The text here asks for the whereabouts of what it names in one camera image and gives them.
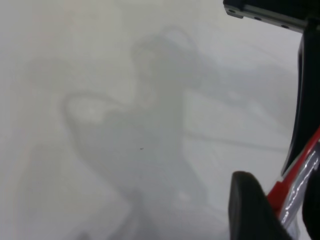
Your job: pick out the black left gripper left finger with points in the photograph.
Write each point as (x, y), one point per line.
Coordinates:
(250, 212)

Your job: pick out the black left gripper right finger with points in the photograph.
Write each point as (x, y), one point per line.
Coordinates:
(310, 87)

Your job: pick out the red zipper slider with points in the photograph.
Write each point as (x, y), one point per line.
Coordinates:
(278, 193)

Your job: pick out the clear plastic zipper bag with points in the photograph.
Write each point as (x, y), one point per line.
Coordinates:
(297, 175)

